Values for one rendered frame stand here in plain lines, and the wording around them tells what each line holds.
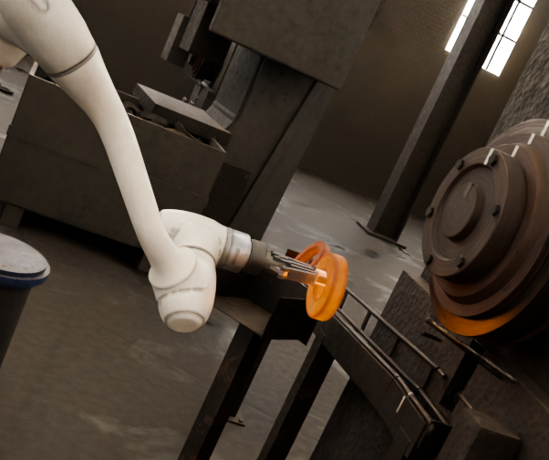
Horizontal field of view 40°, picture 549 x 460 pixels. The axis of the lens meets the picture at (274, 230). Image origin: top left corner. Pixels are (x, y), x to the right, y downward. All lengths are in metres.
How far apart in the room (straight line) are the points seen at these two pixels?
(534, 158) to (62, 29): 0.89
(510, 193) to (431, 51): 10.87
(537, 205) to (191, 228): 0.68
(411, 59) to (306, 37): 8.16
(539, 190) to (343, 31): 2.80
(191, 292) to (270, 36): 2.71
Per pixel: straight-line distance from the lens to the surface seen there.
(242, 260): 1.59
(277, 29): 4.02
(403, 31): 12.10
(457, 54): 8.52
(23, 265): 2.25
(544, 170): 1.50
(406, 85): 12.19
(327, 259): 1.69
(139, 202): 1.40
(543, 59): 2.04
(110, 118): 1.40
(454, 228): 1.53
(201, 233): 1.55
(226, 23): 3.94
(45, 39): 1.31
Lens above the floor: 1.22
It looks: 11 degrees down
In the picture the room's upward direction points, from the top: 24 degrees clockwise
